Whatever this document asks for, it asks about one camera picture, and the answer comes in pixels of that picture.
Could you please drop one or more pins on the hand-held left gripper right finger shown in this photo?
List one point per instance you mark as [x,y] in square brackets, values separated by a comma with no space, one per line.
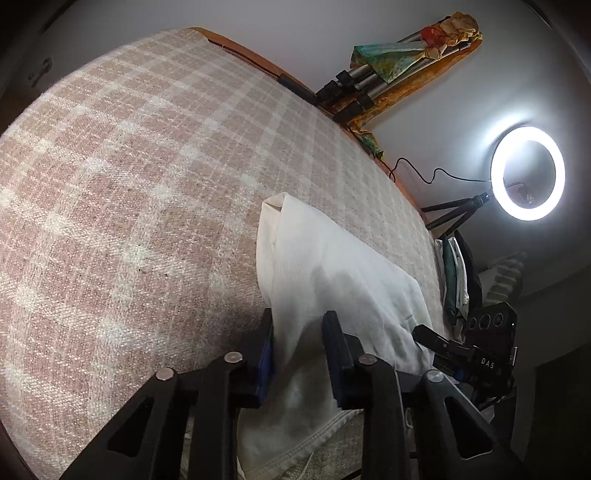
[333,355]

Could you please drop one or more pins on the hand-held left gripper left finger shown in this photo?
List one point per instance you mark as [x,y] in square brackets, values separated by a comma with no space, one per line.
[264,364]

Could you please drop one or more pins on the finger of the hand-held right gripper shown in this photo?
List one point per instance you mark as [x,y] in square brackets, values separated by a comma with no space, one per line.
[456,374]
[431,339]

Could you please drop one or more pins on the white tank top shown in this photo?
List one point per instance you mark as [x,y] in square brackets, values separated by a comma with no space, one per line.
[323,258]

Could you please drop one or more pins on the green folded garment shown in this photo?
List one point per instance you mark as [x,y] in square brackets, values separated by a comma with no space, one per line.
[447,277]

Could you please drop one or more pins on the green striped pillow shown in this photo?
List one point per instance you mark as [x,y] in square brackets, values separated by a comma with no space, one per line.
[503,277]

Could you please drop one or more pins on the white folded garment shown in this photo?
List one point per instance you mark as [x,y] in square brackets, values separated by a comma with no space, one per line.
[460,277]

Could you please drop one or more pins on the black folded garment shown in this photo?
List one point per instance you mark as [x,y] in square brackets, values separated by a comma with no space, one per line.
[474,272]

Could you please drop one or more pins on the small black tripod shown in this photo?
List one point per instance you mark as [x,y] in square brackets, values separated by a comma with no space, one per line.
[455,210]

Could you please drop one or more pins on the black gooseneck phone holder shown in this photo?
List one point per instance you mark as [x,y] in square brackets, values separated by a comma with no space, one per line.
[521,191]

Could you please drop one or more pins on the pink plaid blanket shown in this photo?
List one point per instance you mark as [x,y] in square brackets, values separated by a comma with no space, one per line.
[138,184]

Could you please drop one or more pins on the silver folded tripod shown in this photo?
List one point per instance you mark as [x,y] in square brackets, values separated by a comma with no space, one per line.
[369,83]

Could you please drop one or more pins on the colourful patterned scarf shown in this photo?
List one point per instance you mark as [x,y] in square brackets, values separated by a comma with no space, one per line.
[392,55]

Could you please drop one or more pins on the wooden bed frame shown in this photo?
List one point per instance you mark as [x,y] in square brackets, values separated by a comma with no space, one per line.
[249,50]

